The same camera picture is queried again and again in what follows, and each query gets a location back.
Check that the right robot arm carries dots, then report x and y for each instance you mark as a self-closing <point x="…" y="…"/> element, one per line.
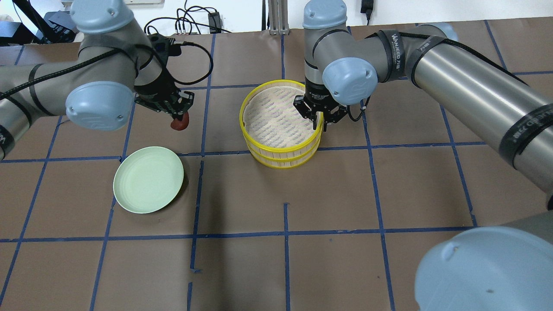
<point x="489" y="268"/>

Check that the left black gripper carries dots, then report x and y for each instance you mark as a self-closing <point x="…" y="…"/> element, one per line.
<point x="158" y="92"/>

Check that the yellow steamer layer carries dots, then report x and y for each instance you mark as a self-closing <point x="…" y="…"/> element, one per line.
<point x="268" y="116"/>
<point x="284" y="158"/>

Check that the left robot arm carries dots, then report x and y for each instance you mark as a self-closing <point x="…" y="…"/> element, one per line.
<point x="117" y="66"/>

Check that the black power adapter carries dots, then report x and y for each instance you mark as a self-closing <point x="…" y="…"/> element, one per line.
<point x="367" y="6"/>

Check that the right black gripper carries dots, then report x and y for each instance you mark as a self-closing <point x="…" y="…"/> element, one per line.
<point x="318" y="99"/>

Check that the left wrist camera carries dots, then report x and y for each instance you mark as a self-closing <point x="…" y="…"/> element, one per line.
<point x="164" y="46"/>

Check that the light green plate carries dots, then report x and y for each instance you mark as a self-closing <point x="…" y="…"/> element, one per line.
<point x="148" y="180"/>

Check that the aluminium frame post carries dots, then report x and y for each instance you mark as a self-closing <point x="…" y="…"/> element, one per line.
<point x="278" y="17"/>

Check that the red-brown bun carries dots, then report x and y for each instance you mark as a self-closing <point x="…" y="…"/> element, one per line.
<point x="181" y="122"/>

